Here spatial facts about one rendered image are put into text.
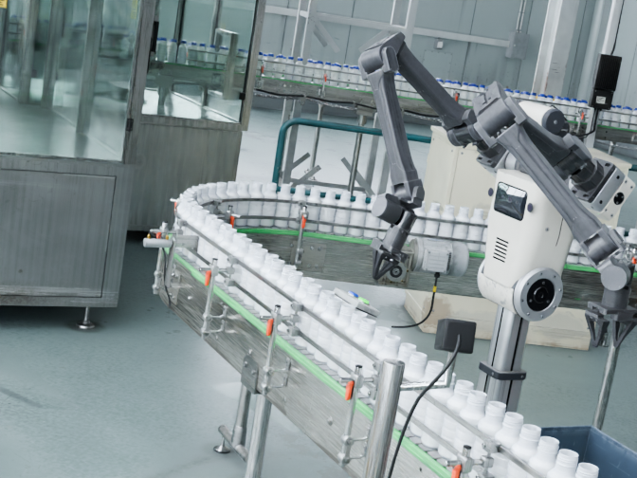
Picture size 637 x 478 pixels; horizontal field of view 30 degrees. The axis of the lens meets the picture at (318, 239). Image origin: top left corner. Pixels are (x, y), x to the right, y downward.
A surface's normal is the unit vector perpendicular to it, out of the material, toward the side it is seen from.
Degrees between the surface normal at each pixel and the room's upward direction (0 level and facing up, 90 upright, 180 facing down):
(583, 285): 92
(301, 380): 90
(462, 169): 90
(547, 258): 101
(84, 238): 90
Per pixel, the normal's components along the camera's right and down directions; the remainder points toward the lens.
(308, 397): -0.89, -0.04
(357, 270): 0.14, 0.23
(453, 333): 0.05, -0.09
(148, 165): 0.44, 0.26
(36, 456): 0.15, -0.97
